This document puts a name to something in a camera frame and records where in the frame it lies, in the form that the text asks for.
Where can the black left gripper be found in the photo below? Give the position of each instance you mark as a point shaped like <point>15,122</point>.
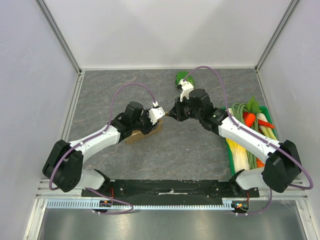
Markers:
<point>150,127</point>

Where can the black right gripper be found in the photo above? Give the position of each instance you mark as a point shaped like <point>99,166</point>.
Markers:
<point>177,113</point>

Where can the brown cardboard express box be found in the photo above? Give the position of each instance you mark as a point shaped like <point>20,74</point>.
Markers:
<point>136,134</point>

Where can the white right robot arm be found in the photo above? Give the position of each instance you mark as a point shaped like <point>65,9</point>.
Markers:
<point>281,159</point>

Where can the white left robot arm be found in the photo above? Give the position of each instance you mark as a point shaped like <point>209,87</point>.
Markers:
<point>64,166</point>

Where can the green bok choy toy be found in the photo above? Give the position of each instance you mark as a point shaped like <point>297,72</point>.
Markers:
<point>180,76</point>

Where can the green long beans bundle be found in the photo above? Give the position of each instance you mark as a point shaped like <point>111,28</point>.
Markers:
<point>237,110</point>

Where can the orange carrot toy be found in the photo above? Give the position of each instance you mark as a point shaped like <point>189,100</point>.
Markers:
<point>249,119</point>

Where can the yellow napa cabbage toy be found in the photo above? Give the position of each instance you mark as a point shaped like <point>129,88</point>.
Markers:
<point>239,156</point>

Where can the green leaf vegetable toy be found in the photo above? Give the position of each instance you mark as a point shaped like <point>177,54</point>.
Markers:
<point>253,106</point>

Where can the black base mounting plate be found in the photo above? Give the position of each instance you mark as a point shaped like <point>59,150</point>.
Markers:
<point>210,191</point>

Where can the red chili pepper toy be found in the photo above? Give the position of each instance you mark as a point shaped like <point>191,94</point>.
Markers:
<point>265,124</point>

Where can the green plastic basket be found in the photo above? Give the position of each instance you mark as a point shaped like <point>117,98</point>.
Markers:
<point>265,111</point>

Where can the green celery toy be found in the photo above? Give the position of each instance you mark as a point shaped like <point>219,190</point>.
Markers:
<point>268,132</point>

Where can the orange pumpkin toy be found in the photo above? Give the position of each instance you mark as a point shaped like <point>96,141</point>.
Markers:
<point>259,163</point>

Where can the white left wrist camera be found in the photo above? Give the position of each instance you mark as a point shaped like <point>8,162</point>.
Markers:
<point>155,113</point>

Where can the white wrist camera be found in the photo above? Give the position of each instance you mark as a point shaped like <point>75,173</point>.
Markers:
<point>185,88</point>
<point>155,113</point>

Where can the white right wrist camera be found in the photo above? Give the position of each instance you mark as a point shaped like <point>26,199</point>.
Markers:
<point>185,88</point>

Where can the blue slotted cable duct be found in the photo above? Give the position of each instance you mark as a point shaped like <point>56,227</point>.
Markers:
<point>103,204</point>

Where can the aluminium frame rail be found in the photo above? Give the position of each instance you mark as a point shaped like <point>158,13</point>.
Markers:
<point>271,216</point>

